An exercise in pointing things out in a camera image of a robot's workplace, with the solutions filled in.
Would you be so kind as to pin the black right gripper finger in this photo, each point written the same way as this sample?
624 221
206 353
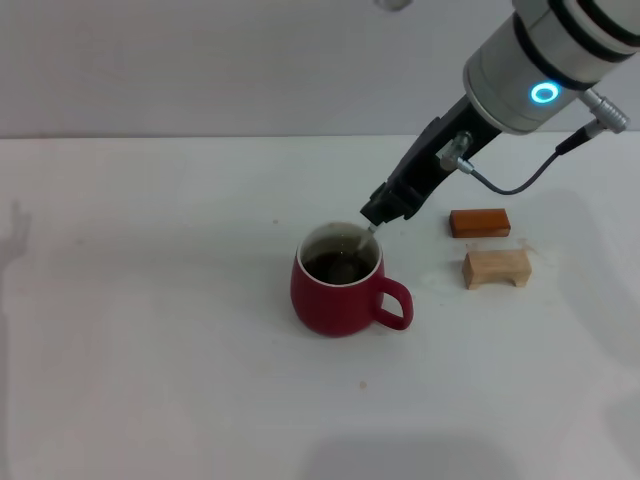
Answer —
382 210
411 206

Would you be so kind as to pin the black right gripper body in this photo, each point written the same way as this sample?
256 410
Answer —
425 160

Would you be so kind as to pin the red ceramic cup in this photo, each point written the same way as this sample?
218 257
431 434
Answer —
330 310

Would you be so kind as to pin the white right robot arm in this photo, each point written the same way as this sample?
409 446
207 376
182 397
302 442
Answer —
525 65

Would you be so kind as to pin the light wooden spoon rest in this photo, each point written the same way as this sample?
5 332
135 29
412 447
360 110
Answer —
495 265

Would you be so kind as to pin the dark orange wooden block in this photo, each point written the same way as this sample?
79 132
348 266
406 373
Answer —
477 222

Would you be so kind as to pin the dark brown coffee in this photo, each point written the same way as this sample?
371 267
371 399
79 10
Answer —
315 265

